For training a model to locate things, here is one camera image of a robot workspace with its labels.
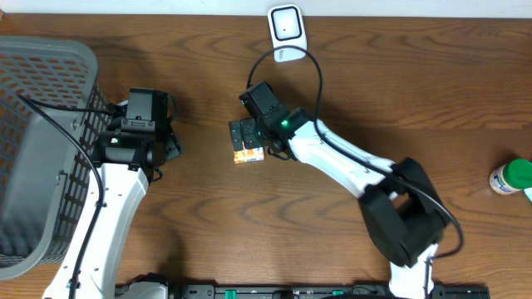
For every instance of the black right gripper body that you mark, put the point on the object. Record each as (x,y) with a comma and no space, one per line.
(253,132)

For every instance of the small orange snack box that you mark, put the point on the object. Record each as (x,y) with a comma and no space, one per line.
(249,155)

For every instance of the green lid jar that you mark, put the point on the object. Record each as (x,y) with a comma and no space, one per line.
(512,177)

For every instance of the light green tissue pack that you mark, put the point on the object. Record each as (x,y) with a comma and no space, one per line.
(528,193)

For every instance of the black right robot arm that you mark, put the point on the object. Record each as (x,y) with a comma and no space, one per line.
(404,217)

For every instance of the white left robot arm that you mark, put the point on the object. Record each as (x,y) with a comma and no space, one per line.
(125,159)

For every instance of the white barcode scanner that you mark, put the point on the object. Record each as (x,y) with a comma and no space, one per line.
(287,32)

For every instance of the dark grey plastic basket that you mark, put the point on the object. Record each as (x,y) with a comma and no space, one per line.
(44,177)

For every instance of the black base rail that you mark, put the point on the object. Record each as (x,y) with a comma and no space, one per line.
(311,291)

